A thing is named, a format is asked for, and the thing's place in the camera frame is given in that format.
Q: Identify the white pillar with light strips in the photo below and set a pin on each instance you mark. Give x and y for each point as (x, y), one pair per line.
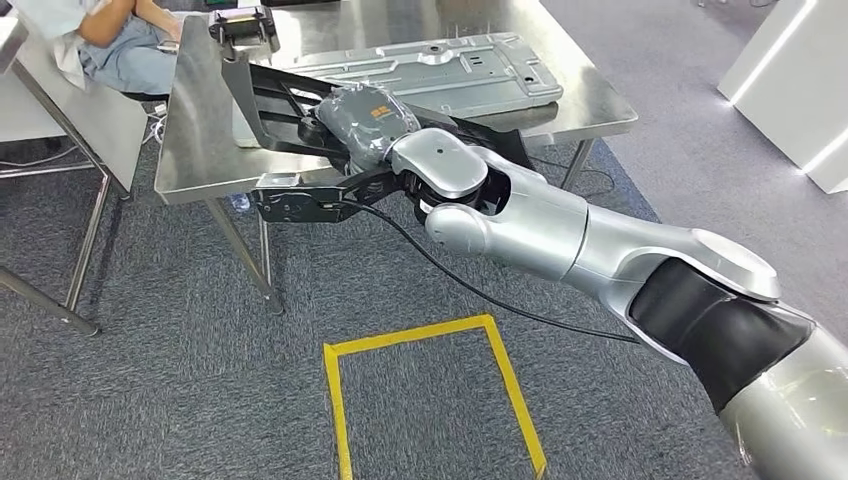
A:
(795, 86)

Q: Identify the black plastic plate frame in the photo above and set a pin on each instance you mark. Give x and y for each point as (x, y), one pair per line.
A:
(278, 109)

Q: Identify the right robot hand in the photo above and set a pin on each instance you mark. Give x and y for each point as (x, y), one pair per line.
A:
(371, 122)

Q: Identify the small black bracket part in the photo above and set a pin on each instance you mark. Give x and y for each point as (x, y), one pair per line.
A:
(242, 30)

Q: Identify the steel frame desk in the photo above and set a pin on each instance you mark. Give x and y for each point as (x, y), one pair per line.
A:
(99, 126)

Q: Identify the grey sheet metal panel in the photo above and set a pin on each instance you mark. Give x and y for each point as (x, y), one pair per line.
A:
(450, 73)

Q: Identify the person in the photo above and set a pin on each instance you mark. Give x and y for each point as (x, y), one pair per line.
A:
(126, 60)

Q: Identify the clear water bottle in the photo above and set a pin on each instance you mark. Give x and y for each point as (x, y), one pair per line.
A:
(240, 203)

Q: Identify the stainless steel workbench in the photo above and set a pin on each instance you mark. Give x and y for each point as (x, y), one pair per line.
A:
(199, 132)

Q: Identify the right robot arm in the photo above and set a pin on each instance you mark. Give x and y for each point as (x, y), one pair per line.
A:
(543, 225)

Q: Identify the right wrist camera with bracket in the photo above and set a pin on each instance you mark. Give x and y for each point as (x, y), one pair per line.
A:
(291, 202)

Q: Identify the yellow floor tape square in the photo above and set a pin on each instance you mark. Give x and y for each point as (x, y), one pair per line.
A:
(338, 397)

